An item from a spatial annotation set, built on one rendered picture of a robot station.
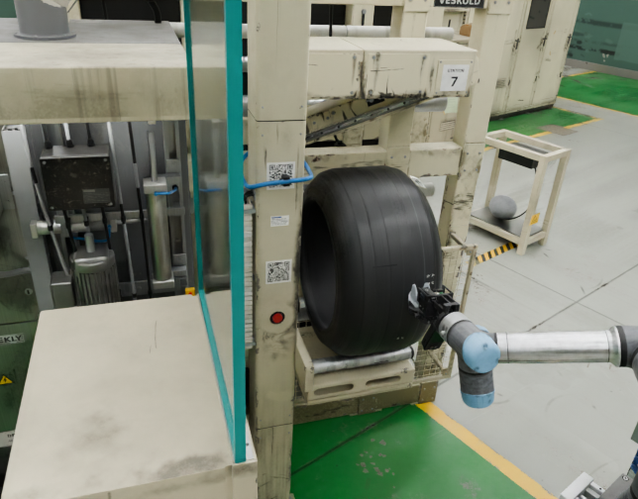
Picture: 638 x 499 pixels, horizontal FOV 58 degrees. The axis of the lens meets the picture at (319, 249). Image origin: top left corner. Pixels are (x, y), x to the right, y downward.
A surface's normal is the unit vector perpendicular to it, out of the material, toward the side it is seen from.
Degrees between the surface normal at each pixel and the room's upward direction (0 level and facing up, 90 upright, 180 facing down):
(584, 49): 90
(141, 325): 0
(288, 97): 90
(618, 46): 90
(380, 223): 41
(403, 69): 90
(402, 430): 0
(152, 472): 0
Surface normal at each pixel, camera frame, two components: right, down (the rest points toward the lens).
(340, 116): 0.29, 0.47
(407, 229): 0.24, -0.30
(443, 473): 0.05, -0.88
